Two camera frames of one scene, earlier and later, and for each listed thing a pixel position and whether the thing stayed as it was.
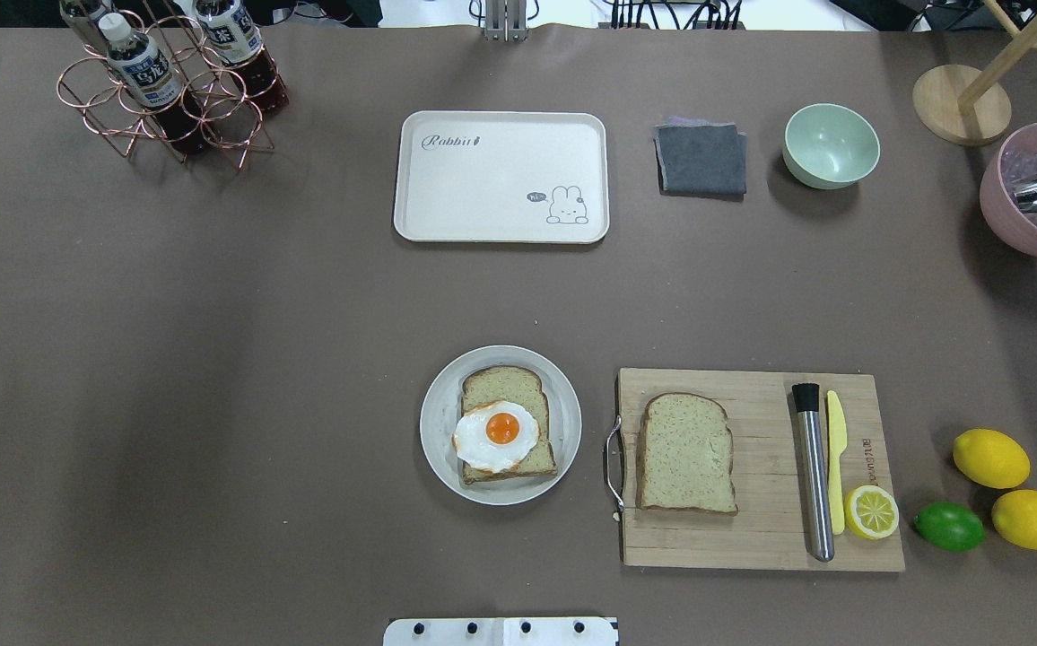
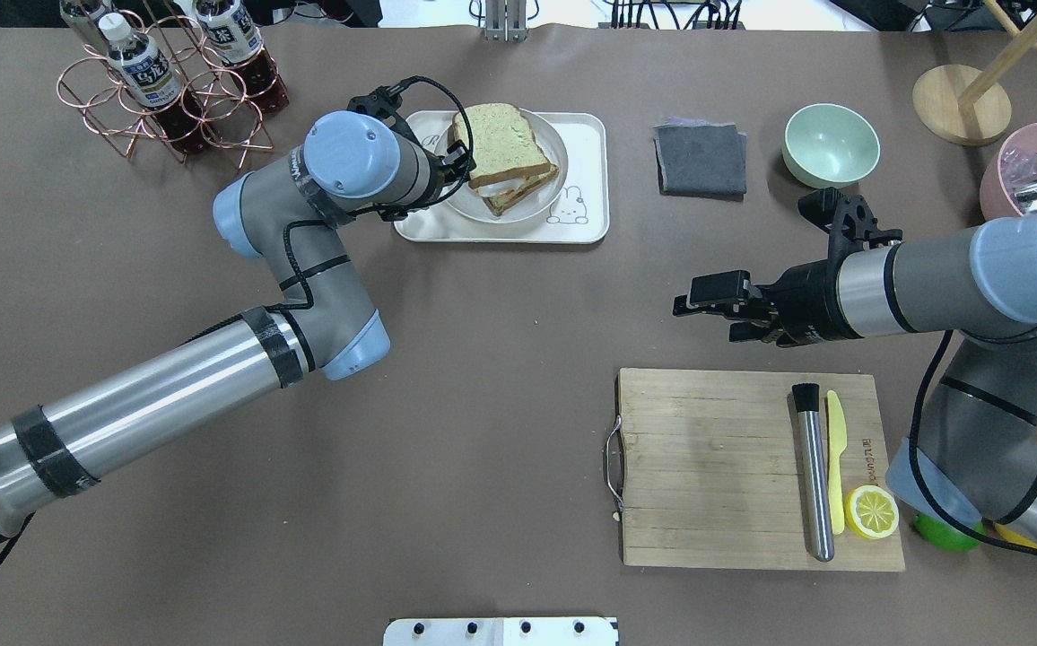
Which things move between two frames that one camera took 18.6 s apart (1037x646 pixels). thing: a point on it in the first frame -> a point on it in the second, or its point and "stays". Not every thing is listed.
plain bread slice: [685, 455] -> [504, 144]
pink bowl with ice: [1025, 153] stays
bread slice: [521, 386] -> [501, 203]
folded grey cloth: [699, 158] stays
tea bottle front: [150, 78] stays
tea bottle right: [235, 40] stays
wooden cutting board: [770, 529] stays
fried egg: [495, 436] -> [501, 187]
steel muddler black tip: [819, 525] stays
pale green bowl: [830, 146] stays
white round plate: [440, 413] -> [472, 205]
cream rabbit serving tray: [540, 178] stays
